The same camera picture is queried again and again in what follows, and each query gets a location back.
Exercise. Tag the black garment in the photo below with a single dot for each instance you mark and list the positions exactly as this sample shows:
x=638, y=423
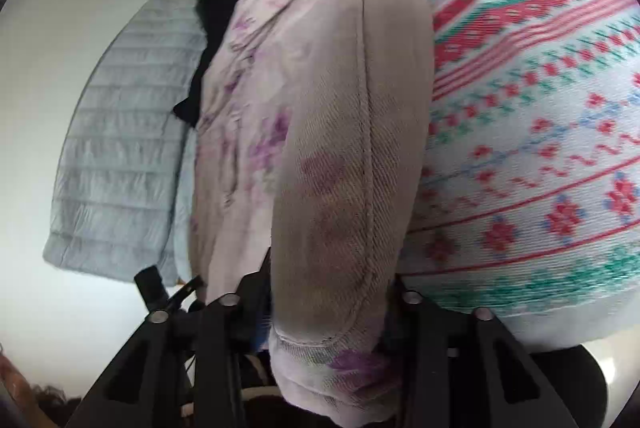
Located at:
x=225, y=3

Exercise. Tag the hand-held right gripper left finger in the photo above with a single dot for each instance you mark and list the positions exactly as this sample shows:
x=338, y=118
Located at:
x=252, y=303

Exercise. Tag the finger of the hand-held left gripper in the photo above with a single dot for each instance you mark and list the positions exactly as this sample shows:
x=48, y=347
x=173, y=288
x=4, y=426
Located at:
x=150, y=285

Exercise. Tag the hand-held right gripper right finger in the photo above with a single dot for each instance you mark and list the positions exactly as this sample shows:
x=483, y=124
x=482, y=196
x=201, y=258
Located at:
x=425, y=343

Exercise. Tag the patterned striped bed sheet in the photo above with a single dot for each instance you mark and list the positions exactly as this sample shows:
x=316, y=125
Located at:
x=525, y=108

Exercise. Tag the floral padded jacket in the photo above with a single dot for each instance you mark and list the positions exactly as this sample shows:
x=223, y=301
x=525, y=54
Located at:
x=325, y=148

